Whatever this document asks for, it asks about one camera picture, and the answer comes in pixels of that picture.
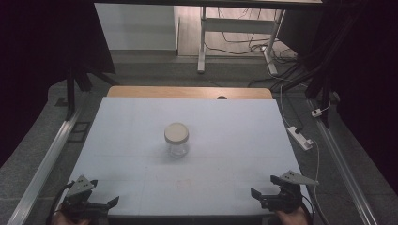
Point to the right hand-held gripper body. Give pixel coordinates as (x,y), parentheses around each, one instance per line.
(286,198)

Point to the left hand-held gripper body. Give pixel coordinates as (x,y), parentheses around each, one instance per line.
(78,200)

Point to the clear glass jar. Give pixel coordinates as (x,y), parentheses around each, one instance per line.
(179,149)

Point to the beige round jar lid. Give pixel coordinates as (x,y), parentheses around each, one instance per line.
(176,132)

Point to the person's right hand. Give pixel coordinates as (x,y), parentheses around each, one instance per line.
(291,217)

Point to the person's left hand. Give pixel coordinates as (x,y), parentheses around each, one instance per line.
(67,220)

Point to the white power strip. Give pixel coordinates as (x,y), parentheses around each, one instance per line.
(299,137)

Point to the white foam board mat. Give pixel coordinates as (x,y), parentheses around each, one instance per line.
(131,131)

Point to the small white adapter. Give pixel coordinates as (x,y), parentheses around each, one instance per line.
(316,112)

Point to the black metal stand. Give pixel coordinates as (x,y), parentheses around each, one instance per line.
(71,93)
(325,93)

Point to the wooden table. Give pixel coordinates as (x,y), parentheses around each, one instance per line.
(175,92)

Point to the black curtain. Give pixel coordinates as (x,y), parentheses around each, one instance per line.
(37,62)
(369,78)

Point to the aluminium rail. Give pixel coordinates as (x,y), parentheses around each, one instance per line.
(341,168)
(47,162)

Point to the black floor bracket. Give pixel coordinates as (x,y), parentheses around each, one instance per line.
(79,132)

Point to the white desk frame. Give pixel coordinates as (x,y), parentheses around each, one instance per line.
(237,25)

